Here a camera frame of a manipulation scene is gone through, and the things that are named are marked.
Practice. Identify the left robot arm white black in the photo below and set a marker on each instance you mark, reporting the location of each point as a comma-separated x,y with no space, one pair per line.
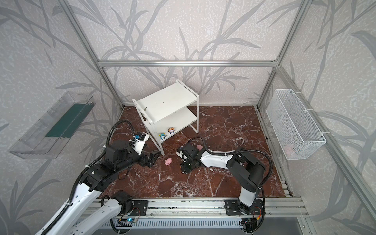
95,179

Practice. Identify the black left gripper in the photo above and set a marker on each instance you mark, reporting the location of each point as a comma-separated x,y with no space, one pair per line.
147,158

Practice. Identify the blue cat figure flower collar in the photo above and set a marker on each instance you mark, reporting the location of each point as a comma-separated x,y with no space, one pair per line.
171,130

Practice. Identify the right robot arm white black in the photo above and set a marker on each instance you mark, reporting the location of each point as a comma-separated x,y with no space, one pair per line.
251,168

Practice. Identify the white two-tier metal shelf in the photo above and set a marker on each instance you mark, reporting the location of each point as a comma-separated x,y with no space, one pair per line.
175,106

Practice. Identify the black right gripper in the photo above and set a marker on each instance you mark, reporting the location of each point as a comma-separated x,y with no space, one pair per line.
186,166

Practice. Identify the blue cat figure teal hat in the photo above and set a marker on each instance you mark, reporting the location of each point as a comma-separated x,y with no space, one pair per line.
162,136

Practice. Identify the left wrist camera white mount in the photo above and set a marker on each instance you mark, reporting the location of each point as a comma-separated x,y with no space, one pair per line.
138,142

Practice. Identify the white wire mesh basket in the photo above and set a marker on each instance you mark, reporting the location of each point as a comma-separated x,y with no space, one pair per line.
298,134

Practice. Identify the clear plastic wall bin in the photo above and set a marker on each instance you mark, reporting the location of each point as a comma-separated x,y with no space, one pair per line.
50,134

